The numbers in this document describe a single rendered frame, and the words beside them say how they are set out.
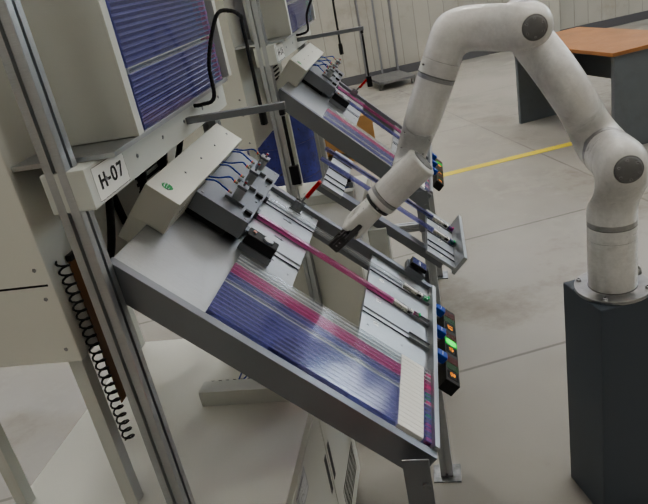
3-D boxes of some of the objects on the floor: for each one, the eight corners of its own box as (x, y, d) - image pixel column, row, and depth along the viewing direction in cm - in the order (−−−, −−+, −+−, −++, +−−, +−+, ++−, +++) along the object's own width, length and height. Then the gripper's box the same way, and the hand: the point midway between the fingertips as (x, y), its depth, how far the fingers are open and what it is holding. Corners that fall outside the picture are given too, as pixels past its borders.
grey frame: (453, 469, 218) (364, -193, 143) (465, 715, 149) (304, -324, 73) (295, 475, 230) (135, -136, 154) (238, 707, 160) (-105, -203, 85)
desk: (580, 106, 601) (578, 26, 573) (692, 131, 482) (697, 32, 454) (514, 123, 589) (509, 43, 561) (613, 153, 469) (612, 53, 441)
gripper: (389, 222, 160) (339, 269, 168) (392, 200, 174) (346, 244, 182) (367, 202, 159) (318, 250, 166) (372, 181, 173) (326, 226, 180)
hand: (338, 242), depth 173 cm, fingers closed, pressing on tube
